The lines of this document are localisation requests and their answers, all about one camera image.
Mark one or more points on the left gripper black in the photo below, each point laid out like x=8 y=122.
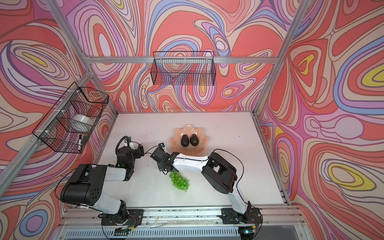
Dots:
x=136 y=152

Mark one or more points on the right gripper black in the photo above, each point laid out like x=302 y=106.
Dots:
x=160 y=167

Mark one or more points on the pink faceted fruit bowl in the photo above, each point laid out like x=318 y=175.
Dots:
x=188 y=130

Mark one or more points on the green fake grape bunch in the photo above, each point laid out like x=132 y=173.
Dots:
x=179 y=182

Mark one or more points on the dark avocado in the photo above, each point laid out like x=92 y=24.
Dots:
x=185 y=141
x=194 y=140

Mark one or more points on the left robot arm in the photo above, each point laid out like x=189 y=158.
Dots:
x=85 y=186

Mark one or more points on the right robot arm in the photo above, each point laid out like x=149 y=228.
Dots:
x=220 y=174

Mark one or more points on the black marker pen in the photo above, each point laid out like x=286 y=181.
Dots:
x=80 y=143

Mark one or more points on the silver tape roll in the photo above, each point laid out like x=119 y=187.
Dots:
x=83 y=119

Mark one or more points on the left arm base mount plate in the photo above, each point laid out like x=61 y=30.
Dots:
x=131 y=218

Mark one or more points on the black wire basket left wall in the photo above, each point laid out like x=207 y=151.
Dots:
x=61 y=133

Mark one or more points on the black wire basket wall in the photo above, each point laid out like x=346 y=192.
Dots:
x=183 y=68
x=61 y=133

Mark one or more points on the aluminium front rail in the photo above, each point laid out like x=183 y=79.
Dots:
x=188 y=216

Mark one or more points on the black wire basket back wall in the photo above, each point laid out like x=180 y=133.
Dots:
x=183 y=68

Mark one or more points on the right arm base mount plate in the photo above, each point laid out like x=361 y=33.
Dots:
x=251 y=216

